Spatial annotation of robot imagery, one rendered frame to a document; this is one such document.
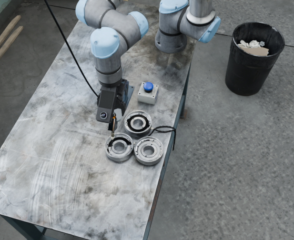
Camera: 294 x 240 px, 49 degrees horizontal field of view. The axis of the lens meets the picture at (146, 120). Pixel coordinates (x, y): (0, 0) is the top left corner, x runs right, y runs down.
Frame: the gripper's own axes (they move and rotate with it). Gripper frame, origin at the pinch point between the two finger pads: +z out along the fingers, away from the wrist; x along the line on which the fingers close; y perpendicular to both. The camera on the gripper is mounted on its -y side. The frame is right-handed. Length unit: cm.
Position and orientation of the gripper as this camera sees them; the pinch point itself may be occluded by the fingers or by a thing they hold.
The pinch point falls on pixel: (113, 119)
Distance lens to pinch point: 112.4
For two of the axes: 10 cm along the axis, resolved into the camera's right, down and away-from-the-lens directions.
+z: 0.1, 5.7, 8.2
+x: -9.7, -2.0, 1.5
